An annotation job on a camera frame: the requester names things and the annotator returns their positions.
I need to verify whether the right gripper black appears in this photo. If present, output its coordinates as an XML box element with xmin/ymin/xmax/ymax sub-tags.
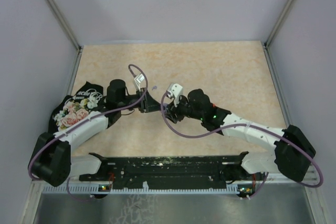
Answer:
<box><xmin>163</xmin><ymin>94</ymin><xmax>204</xmax><ymax>124</ymax></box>

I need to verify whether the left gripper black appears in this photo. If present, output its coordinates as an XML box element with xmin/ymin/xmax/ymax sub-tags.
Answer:
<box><xmin>118</xmin><ymin>87</ymin><xmax>165</xmax><ymax>113</ymax></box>

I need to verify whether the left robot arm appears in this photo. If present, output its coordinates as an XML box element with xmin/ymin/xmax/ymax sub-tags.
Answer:
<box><xmin>28</xmin><ymin>79</ymin><xmax>160</xmax><ymax>187</ymax></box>

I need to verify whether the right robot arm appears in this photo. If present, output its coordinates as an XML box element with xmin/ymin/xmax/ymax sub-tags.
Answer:
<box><xmin>161</xmin><ymin>89</ymin><xmax>316</xmax><ymax>183</ymax></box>

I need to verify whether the black floral printed cloth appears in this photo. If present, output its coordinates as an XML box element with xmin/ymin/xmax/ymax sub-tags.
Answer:
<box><xmin>46</xmin><ymin>82</ymin><xmax>109</xmax><ymax>146</ymax></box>

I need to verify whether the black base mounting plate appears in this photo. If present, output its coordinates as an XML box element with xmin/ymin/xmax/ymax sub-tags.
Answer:
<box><xmin>79</xmin><ymin>152</ymin><xmax>265</xmax><ymax>190</ymax></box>

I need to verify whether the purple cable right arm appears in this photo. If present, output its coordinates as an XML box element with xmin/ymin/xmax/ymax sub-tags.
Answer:
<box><xmin>160</xmin><ymin>91</ymin><xmax>324</xmax><ymax>200</ymax></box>

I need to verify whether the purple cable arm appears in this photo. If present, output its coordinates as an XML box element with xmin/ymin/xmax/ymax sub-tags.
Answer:
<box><xmin>160</xmin><ymin>91</ymin><xmax>324</xmax><ymax>200</ymax></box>
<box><xmin>27</xmin><ymin>63</ymin><xmax>148</xmax><ymax>202</ymax></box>

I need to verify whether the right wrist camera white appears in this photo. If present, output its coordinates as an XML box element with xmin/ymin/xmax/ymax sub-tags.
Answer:
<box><xmin>166</xmin><ymin>83</ymin><xmax>183</xmax><ymax>107</ymax></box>

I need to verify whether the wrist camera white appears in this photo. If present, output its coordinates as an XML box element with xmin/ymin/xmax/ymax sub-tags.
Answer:
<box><xmin>133</xmin><ymin>73</ymin><xmax>145</xmax><ymax>91</ymax></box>
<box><xmin>166</xmin><ymin>83</ymin><xmax>183</xmax><ymax>107</ymax></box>

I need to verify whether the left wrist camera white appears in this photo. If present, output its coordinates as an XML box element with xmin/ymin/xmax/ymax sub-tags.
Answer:
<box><xmin>133</xmin><ymin>73</ymin><xmax>145</xmax><ymax>91</ymax></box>

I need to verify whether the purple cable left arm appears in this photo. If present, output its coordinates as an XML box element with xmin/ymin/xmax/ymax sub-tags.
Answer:
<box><xmin>27</xmin><ymin>63</ymin><xmax>148</xmax><ymax>202</ymax></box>

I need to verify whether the white slotted cable duct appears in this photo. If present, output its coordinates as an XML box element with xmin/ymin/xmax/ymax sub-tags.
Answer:
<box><xmin>43</xmin><ymin>182</ymin><xmax>252</xmax><ymax>195</ymax></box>

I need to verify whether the aluminium frame corner post right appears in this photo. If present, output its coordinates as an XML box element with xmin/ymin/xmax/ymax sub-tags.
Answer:
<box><xmin>262</xmin><ymin>0</ymin><xmax>310</xmax><ymax>49</ymax></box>

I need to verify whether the aluminium frame corner post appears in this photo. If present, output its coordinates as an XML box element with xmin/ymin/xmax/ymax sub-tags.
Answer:
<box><xmin>28</xmin><ymin>0</ymin><xmax>84</xmax><ymax>54</ymax></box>
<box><xmin>262</xmin><ymin>0</ymin><xmax>310</xmax><ymax>49</ymax></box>

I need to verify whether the aluminium frame corner post left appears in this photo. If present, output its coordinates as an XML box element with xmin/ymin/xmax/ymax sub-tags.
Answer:
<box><xmin>28</xmin><ymin>0</ymin><xmax>84</xmax><ymax>54</ymax></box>

